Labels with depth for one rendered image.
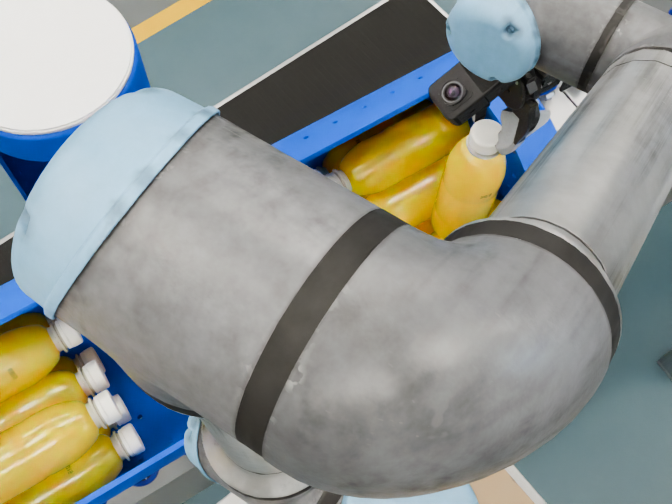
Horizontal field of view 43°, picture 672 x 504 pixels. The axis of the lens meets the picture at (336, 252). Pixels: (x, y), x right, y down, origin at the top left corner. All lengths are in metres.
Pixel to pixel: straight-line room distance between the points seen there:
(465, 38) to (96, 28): 0.85
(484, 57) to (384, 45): 1.83
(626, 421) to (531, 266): 1.93
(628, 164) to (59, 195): 0.29
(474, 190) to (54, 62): 0.69
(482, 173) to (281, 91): 1.45
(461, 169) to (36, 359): 0.54
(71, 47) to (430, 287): 1.13
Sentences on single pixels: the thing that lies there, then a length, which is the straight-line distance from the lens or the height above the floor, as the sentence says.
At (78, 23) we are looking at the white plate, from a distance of 1.42.
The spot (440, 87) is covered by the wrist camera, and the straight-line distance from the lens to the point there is 0.84.
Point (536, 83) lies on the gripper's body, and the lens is 0.87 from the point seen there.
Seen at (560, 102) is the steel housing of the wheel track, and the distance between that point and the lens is 1.47.
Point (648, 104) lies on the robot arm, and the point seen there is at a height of 1.67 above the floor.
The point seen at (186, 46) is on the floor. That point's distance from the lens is 2.70.
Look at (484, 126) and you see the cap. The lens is 0.98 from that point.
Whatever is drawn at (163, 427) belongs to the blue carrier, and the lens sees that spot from 1.16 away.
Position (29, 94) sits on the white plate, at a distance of 1.36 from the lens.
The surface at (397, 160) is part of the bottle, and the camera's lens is 1.11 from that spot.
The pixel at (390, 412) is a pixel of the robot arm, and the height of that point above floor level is 1.79.
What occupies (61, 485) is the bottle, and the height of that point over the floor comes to 1.07.
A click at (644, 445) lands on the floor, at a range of 2.28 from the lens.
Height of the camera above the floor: 2.09
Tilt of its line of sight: 65 degrees down
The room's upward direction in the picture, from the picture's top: 2 degrees clockwise
